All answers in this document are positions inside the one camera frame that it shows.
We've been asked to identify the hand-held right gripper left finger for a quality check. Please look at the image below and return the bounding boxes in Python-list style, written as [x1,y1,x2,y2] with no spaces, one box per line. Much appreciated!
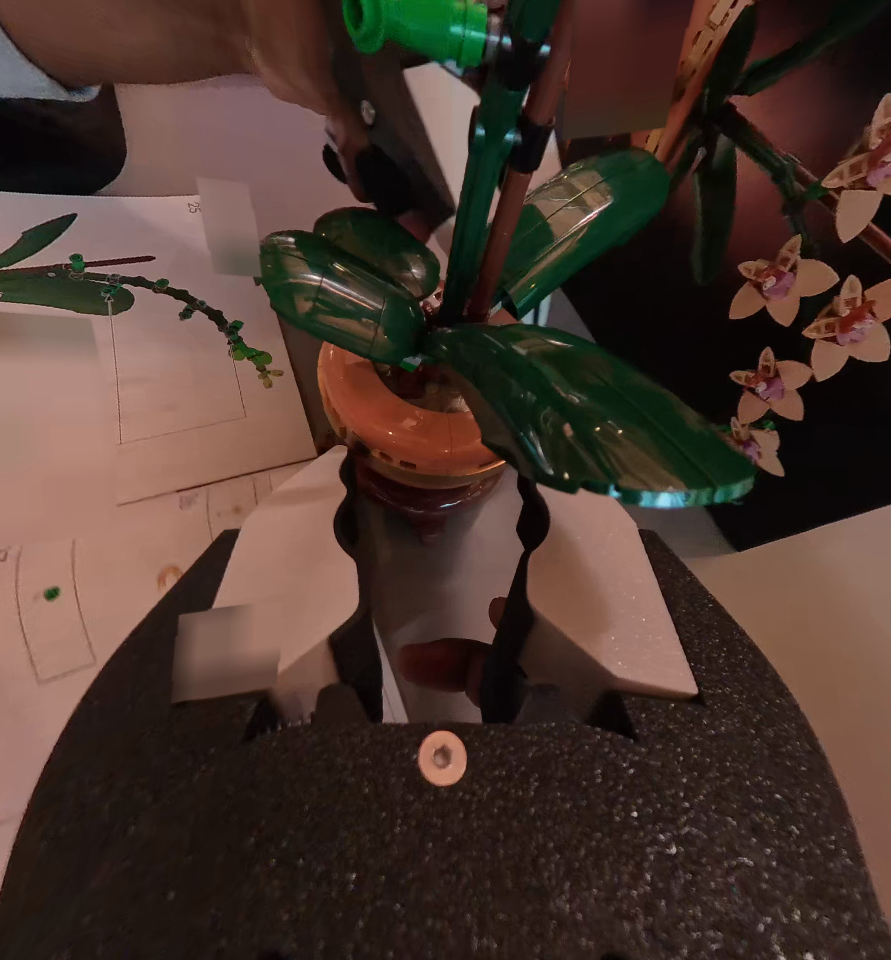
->
[174,446,384,723]

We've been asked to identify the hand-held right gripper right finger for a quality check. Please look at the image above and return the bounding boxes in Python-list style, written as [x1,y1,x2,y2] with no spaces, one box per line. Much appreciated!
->
[481,474,700,723]

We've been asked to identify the brick orchid plant model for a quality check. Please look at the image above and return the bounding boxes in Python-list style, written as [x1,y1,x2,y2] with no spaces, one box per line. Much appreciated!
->
[258,0,758,541]

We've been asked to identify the person's left forearm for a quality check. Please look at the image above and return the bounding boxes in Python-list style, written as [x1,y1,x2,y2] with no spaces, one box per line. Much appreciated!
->
[0,0,349,132]

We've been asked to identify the open building instruction booklet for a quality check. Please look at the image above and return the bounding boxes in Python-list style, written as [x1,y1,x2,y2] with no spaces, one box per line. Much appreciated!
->
[0,178,357,960]

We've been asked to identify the black padded bag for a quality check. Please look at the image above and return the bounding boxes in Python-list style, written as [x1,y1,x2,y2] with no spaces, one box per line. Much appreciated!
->
[0,93,128,198]

